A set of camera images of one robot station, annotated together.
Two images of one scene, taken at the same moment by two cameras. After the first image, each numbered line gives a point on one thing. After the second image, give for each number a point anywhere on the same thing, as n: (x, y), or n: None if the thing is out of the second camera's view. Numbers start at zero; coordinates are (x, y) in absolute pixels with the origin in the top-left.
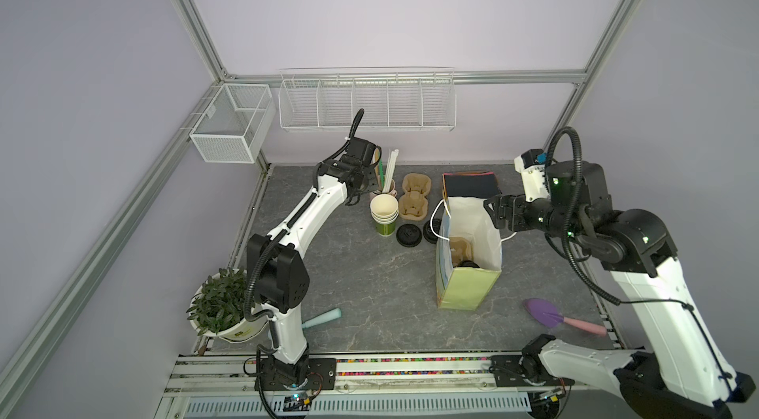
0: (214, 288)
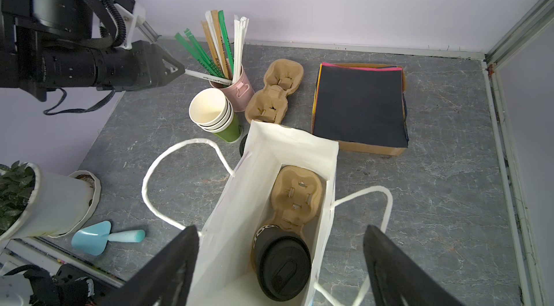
0: (37, 203)
